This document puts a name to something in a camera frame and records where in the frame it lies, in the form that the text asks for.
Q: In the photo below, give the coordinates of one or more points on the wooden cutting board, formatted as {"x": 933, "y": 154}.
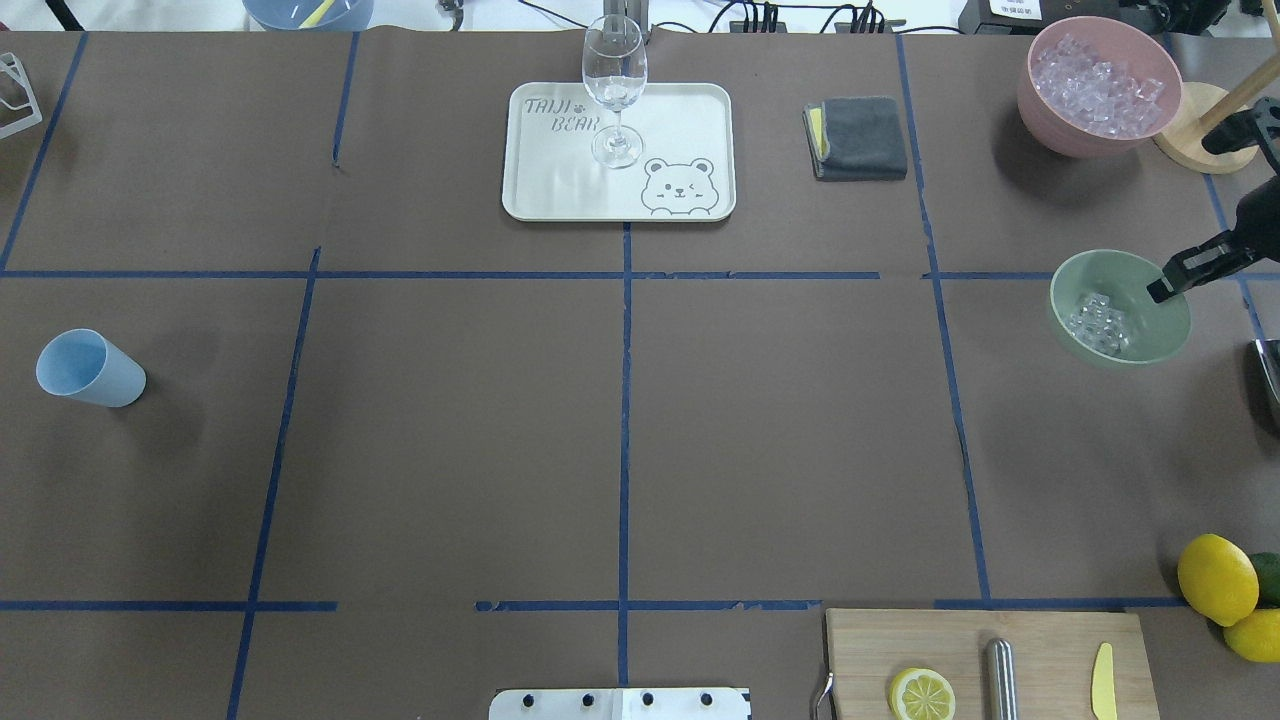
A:
{"x": 1053, "y": 659}

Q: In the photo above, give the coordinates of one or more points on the ice cubes in green bowl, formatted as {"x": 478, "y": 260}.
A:
{"x": 1097, "y": 324}

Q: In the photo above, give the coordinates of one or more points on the wooden mug stand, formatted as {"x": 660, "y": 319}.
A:
{"x": 1204, "y": 106}

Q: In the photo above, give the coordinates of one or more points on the pink bowl with ice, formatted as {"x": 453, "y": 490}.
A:
{"x": 1093, "y": 87}

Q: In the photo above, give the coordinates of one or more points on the yellow plastic knife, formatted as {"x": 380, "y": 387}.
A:
{"x": 1103, "y": 688}

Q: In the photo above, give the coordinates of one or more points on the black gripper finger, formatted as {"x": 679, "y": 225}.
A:
{"x": 1227, "y": 253}

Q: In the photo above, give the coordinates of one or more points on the yellow lemon upper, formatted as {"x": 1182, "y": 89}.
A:
{"x": 1218, "y": 580}

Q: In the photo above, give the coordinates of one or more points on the lemon half slice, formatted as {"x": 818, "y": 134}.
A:
{"x": 920, "y": 693}

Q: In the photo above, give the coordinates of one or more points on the yellow lemon near green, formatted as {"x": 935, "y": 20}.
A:
{"x": 1255, "y": 638}

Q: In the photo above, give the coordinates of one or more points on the green lime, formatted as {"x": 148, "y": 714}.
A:
{"x": 1266, "y": 566}

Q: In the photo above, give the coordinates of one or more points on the yellow plastic fork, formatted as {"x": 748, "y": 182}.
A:
{"x": 313, "y": 19}

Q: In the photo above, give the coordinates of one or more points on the light blue cup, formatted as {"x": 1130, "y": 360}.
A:
{"x": 81, "y": 364}

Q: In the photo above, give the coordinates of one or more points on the mint green bowl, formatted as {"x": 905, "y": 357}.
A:
{"x": 1159, "y": 331}

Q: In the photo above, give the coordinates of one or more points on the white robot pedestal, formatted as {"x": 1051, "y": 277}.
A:
{"x": 622, "y": 703}

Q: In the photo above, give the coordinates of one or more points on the cream bear tray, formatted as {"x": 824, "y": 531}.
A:
{"x": 674, "y": 163}

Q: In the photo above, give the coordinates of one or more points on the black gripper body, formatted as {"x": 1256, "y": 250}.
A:
{"x": 1262, "y": 222}

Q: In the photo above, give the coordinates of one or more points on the clear glass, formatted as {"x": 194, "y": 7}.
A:
{"x": 614, "y": 69}

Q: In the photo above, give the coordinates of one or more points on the grey folded cloth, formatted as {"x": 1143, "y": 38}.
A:
{"x": 855, "y": 139}

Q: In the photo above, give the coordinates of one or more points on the white cup rack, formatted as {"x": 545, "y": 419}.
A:
{"x": 19, "y": 105}

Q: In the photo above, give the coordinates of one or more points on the blue bowl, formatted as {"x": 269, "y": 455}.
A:
{"x": 345, "y": 16}

